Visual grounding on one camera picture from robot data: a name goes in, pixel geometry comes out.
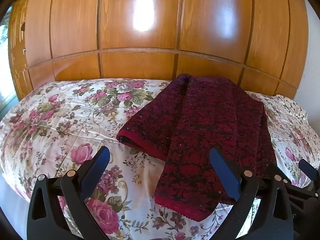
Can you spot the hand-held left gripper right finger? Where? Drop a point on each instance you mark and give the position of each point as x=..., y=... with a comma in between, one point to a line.
x=223, y=171

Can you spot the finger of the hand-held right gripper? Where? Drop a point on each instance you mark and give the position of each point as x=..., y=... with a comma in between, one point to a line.
x=308, y=170
x=300, y=192

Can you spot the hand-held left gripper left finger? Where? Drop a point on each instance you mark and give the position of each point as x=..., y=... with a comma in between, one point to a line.
x=96, y=168

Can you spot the dark red knitted sweater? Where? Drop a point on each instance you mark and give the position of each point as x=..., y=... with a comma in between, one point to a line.
x=200, y=130

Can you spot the floral bedspread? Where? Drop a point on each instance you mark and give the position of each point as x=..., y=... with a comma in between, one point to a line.
x=62, y=120

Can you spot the window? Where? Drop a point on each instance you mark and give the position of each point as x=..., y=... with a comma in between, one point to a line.
x=4, y=55

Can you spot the wooden wardrobe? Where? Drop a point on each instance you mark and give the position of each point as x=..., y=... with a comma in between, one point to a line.
x=155, y=30

